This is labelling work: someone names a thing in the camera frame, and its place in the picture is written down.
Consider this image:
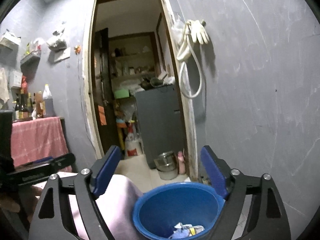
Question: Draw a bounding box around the blue plastic trash bucket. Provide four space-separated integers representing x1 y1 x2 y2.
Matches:
132 182 225 239

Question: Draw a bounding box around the person's left hand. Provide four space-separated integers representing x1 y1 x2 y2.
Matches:
1 186 42 223

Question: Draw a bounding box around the red plaid cloth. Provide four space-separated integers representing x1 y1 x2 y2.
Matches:
11 116 69 167

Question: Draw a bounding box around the pink floral tablecloth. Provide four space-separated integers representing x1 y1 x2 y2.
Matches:
79 174 144 239

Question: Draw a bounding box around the dark soy sauce bottle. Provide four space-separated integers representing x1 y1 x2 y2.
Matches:
19 89 29 120

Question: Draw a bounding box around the amber sauce bottle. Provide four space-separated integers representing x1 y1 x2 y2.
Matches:
35 91 44 119

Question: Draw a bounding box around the beige hanging rag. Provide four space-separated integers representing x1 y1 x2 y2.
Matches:
0 68 10 103

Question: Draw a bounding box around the white red sack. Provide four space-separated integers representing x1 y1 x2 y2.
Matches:
125 123 143 158

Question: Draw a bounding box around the stainless steel pot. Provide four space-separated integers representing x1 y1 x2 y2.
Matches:
154 151 178 180

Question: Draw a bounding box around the green box on shelf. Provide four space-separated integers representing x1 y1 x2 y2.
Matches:
114 89 130 99

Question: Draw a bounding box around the grey metal cabinet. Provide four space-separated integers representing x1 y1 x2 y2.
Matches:
135 85 186 169

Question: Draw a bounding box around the white rubber glove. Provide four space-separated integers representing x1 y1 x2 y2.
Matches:
190 20 209 45

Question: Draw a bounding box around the grey wall box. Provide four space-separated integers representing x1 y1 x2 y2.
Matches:
9 70 23 89

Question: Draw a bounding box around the grey wall shelf rack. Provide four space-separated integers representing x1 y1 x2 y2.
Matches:
20 50 41 66

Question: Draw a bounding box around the white coiled hose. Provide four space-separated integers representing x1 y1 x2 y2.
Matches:
175 21 203 99

